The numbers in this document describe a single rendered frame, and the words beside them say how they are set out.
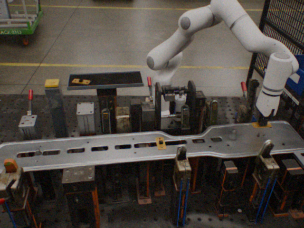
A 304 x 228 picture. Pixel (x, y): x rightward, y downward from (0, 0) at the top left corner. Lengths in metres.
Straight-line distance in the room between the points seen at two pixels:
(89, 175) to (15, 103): 1.26
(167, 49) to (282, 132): 0.72
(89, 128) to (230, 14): 0.80
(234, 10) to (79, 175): 0.91
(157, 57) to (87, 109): 0.53
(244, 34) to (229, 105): 1.00
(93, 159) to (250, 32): 0.83
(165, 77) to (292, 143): 0.79
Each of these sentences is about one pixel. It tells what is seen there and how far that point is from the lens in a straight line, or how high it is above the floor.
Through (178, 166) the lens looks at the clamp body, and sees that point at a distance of 1.21.
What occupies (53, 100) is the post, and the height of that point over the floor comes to 1.07.
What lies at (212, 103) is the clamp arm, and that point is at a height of 1.10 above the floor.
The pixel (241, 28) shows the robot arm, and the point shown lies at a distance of 1.34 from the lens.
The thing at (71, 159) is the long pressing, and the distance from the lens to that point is 1.33.
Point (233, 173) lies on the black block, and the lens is 1.31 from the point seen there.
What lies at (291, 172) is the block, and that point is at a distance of 1.41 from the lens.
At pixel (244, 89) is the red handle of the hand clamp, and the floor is 1.13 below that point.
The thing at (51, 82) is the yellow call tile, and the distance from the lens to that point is 1.56.
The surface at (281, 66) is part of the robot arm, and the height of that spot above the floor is 1.38.
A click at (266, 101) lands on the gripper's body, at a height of 1.21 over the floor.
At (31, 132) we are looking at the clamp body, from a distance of 1.48.
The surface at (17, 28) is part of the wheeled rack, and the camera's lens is 5.16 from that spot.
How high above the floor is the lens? 1.89
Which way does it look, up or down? 35 degrees down
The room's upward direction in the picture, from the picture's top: 2 degrees clockwise
